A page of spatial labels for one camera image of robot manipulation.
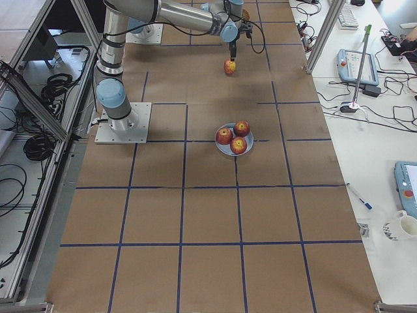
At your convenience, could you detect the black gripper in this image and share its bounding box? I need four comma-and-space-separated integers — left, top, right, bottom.
229, 28, 241, 61

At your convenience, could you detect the yellow-red apple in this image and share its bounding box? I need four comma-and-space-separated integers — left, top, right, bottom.
223, 59, 236, 75

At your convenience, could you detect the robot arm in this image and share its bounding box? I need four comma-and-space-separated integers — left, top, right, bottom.
94, 1, 160, 132
114, 1, 244, 61

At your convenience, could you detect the woven wicker basket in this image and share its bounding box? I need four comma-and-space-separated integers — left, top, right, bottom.
241, 9, 250, 22

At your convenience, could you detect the plate apple near centre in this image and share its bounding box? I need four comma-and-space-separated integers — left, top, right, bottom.
233, 120, 250, 137

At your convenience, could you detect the plate apple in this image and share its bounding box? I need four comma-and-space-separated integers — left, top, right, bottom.
233, 120, 250, 137
215, 127, 233, 145
229, 136, 248, 155

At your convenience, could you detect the plate apple far side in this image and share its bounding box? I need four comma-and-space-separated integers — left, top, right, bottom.
215, 127, 233, 145

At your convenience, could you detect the plate apple front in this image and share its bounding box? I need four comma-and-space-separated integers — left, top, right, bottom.
229, 136, 248, 155

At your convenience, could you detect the light blue plate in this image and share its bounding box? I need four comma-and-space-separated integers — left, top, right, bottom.
214, 121, 254, 157

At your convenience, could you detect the blue teach pendant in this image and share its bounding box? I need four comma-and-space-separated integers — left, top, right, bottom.
337, 49, 379, 86

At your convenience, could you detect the blue white pen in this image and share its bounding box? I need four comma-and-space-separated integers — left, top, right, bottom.
346, 183, 373, 210

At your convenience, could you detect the white mug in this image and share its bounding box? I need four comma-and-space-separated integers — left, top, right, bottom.
382, 210, 416, 241

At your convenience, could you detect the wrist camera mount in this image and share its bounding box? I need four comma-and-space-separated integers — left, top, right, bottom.
240, 22, 253, 39

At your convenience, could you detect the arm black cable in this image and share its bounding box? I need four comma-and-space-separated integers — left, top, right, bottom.
242, 22, 266, 55

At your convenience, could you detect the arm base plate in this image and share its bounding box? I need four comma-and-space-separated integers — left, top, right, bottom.
94, 102, 152, 144
126, 24, 164, 45

